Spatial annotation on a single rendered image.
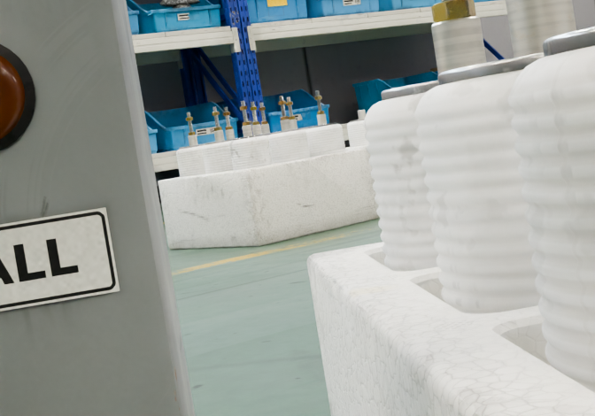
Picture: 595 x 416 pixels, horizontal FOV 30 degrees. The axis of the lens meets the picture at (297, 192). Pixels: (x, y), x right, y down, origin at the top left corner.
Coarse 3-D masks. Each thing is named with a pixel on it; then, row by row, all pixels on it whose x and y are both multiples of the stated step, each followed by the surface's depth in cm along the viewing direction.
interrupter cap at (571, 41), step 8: (576, 32) 25; (584, 32) 25; (592, 32) 24; (552, 40) 26; (560, 40) 25; (568, 40) 25; (576, 40) 25; (584, 40) 25; (592, 40) 24; (544, 48) 27; (552, 48) 26; (560, 48) 25; (568, 48) 25; (576, 48) 25; (544, 56) 27
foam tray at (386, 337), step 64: (320, 256) 55; (384, 256) 55; (320, 320) 55; (384, 320) 35; (448, 320) 33; (512, 320) 32; (384, 384) 35; (448, 384) 26; (512, 384) 24; (576, 384) 24
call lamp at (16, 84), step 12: (0, 60) 26; (0, 72) 25; (12, 72) 26; (0, 84) 25; (12, 84) 26; (0, 96) 25; (12, 96) 26; (24, 96) 26; (0, 108) 25; (12, 108) 26; (0, 120) 26; (12, 120) 26; (0, 132) 26
